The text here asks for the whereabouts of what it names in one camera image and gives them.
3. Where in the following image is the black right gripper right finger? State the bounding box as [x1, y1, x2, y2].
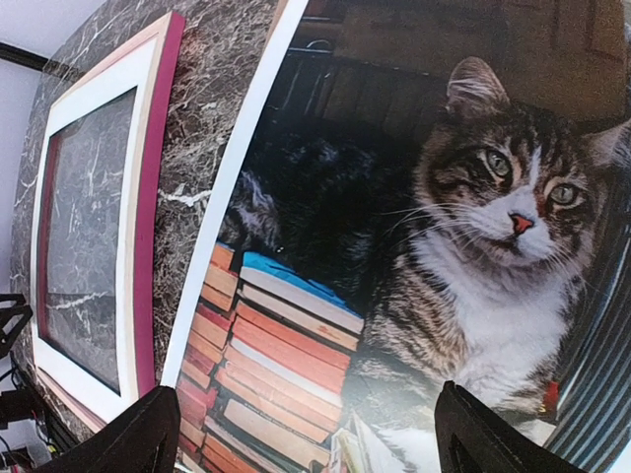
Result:
[436, 381, 582, 473]

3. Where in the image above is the cat and books photo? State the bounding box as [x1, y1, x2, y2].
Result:
[162, 1, 630, 472]

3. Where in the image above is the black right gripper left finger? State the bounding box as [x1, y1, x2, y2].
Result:
[36, 385, 180, 473]

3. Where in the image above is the white photo mat board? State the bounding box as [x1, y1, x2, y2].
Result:
[31, 34, 165, 426]

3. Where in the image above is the clear acrylic sheet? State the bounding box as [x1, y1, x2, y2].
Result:
[40, 90, 136, 391]

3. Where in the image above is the pink wooden picture frame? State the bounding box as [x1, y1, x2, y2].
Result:
[31, 12, 185, 433]

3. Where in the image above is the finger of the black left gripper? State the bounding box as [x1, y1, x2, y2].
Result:
[0, 294, 33, 358]

